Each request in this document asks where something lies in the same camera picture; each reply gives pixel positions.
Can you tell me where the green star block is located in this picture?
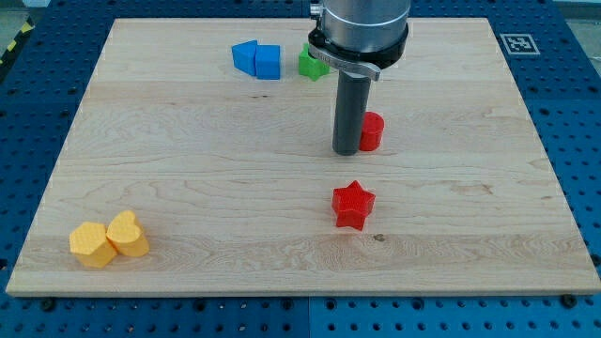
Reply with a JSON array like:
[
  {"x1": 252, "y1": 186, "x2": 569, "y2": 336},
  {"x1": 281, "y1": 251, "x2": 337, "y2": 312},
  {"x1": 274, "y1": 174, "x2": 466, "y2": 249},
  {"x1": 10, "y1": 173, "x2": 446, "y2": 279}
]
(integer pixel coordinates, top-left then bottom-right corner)
[{"x1": 298, "y1": 43, "x2": 330, "y2": 82}]

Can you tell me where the yellow hexagon block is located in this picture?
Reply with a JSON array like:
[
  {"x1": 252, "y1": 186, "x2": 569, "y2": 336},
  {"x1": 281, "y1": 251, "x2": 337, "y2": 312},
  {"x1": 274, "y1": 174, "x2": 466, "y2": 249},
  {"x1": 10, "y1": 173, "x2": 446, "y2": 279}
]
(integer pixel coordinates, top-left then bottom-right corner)
[{"x1": 69, "y1": 222, "x2": 117, "y2": 269}]

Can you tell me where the white fiducial marker tag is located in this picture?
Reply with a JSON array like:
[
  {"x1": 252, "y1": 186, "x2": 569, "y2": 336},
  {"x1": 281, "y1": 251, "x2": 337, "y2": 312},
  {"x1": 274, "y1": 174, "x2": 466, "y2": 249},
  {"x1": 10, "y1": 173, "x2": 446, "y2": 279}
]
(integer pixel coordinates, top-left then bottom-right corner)
[{"x1": 500, "y1": 33, "x2": 540, "y2": 55}]

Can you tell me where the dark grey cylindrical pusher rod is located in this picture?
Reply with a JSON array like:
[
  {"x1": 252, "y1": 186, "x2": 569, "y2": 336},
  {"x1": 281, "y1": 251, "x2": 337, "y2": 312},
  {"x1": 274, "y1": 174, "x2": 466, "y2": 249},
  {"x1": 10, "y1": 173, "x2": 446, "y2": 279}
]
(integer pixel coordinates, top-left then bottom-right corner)
[{"x1": 332, "y1": 71, "x2": 371, "y2": 156}]

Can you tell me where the wooden board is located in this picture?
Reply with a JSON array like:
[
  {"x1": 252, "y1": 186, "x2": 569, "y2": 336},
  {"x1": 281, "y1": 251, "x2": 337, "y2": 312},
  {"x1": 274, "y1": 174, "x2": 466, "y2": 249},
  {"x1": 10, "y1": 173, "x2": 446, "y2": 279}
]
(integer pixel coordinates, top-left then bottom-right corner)
[{"x1": 7, "y1": 18, "x2": 600, "y2": 298}]

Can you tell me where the yellow heart block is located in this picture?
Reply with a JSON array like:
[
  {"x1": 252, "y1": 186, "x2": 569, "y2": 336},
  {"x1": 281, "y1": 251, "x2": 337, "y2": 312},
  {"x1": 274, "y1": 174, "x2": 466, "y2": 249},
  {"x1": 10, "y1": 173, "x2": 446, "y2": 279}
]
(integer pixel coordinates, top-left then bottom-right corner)
[{"x1": 106, "y1": 210, "x2": 149, "y2": 257}]

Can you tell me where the red cylinder block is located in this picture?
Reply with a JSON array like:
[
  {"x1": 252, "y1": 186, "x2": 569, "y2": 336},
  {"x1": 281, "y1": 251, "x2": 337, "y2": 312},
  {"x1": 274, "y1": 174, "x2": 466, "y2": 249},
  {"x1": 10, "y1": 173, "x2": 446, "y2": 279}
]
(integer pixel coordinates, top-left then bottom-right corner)
[{"x1": 359, "y1": 111, "x2": 385, "y2": 151}]

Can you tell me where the red star block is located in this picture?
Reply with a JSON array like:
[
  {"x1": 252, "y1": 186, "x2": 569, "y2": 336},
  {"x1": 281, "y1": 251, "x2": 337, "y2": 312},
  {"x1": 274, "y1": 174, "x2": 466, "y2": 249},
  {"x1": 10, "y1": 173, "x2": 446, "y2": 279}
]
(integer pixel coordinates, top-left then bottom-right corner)
[{"x1": 331, "y1": 180, "x2": 376, "y2": 231}]

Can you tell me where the blue cube block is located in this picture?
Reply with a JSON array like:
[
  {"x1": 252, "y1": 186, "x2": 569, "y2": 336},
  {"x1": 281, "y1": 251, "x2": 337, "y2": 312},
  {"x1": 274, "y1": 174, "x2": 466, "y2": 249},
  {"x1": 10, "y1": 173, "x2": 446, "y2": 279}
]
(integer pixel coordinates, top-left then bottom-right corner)
[{"x1": 254, "y1": 45, "x2": 281, "y2": 80}]

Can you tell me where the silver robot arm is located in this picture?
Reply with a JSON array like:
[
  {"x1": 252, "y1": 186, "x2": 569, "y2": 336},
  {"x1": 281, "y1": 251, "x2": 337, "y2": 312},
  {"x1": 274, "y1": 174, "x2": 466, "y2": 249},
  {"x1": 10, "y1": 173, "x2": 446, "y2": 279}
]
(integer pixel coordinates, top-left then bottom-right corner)
[{"x1": 308, "y1": 0, "x2": 411, "y2": 156}]

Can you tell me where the blue triangle block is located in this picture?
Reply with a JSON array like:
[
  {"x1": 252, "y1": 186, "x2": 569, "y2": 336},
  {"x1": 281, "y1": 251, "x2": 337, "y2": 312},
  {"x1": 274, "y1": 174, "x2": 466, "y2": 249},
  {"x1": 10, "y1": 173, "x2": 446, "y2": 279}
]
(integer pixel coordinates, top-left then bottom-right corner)
[{"x1": 231, "y1": 40, "x2": 258, "y2": 76}]

